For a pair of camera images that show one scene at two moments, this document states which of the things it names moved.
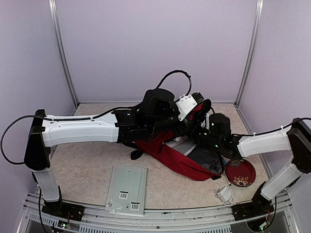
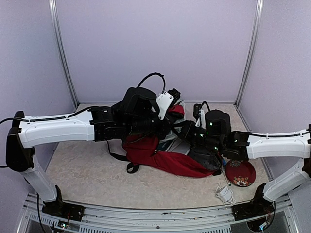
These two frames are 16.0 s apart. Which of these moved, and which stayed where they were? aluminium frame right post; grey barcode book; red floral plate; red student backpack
Moved: grey barcode book; red student backpack
Stayed: aluminium frame right post; red floral plate
